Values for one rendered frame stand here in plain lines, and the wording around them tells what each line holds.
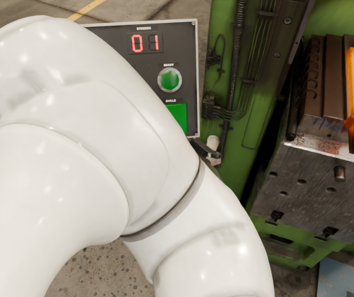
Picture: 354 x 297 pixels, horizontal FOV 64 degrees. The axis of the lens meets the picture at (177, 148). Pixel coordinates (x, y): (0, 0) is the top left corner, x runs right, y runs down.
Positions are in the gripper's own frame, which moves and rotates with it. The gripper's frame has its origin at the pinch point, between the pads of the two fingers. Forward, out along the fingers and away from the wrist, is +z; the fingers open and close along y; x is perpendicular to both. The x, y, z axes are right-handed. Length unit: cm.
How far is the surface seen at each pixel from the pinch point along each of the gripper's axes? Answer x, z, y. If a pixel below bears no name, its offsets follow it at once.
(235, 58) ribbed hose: 12.5, 30.0, 20.6
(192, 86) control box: 8.0, 13.1, 5.4
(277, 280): -96, 47, 50
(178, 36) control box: 19.2, 13.0, 2.5
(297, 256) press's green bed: -79, 45, 57
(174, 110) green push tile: 2.6, 12.4, 0.8
